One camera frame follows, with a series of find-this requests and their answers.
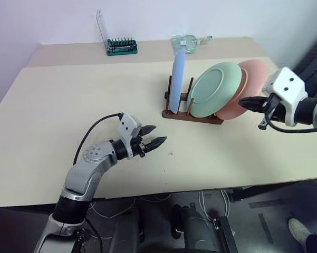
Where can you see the dark rounded shape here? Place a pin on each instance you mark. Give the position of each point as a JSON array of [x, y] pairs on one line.
[[126, 232], [197, 232]]

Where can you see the pale green plate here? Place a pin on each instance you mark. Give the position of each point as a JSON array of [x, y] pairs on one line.
[[208, 87]]

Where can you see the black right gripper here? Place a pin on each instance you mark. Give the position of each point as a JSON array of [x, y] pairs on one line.
[[279, 113]]

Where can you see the light blue plate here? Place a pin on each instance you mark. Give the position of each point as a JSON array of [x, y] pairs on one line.
[[178, 79]]

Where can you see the white shoe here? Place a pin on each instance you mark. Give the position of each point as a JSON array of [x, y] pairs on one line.
[[299, 232]]

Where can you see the clear plastic bag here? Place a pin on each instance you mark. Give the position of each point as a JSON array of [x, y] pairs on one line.
[[184, 42]]

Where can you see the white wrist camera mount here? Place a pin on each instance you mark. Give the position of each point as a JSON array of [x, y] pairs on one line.
[[128, 124], [287, 84]]

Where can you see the green screwdriver bit set case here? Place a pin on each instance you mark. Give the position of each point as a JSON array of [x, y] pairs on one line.
[[122, 48]]

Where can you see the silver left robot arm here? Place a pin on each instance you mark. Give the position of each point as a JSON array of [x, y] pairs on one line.
[[95, 155]]

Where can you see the wooden dish rack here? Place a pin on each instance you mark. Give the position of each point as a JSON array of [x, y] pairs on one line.
[[179, 115]]

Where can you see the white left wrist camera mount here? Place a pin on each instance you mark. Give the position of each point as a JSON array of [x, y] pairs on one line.
[[128, 124]]

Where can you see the grey metal table leg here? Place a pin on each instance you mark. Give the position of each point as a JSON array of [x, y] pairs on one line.
[[226, 234]]

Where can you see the salmon red plate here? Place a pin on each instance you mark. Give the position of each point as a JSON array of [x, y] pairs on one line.
[[253, 76]]

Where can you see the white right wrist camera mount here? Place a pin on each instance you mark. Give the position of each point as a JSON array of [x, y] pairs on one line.
[[287, 84]]

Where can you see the black chair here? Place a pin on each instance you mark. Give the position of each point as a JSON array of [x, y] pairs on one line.
[[312, 60]]

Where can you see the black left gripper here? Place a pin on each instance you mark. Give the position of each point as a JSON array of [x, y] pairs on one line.
[[138, 147]]

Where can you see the black table frame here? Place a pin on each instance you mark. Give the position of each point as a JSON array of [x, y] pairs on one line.
[[279, 191]]

